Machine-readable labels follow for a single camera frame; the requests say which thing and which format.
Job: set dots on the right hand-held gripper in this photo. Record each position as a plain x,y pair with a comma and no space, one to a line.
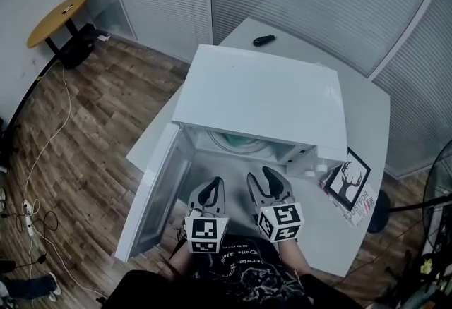
280,221

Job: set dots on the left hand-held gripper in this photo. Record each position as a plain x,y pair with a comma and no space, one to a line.
205,233

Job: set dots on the white microwave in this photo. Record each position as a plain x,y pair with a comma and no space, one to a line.
257,96

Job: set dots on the person's right forearm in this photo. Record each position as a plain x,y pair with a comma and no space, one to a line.
293,256

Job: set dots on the person's left forearm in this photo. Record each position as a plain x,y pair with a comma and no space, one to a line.
183,261

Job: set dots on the grey rectangular table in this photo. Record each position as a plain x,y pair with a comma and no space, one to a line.
318,230

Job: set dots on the black framed deer picture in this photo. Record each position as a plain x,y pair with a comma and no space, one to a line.
347,180

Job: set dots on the person's black printed shirt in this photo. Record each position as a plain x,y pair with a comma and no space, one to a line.
247,283

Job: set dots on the white book with red print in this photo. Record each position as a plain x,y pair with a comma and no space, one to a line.
362,210

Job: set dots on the black standing fan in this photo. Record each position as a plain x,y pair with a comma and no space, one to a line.
379,212

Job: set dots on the small black oval remote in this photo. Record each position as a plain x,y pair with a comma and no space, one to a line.
265,40

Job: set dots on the yellow cloth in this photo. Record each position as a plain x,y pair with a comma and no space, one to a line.
426,265

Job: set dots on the white power strip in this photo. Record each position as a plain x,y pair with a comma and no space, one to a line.
28,217

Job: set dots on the small white floor adapter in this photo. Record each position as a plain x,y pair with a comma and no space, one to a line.
102,37

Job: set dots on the black floor bag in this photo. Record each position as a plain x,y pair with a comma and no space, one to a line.
76,51

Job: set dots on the black chair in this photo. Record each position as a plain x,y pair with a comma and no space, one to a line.
7,145

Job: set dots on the round wooden table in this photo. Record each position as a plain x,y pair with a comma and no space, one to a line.
56,18

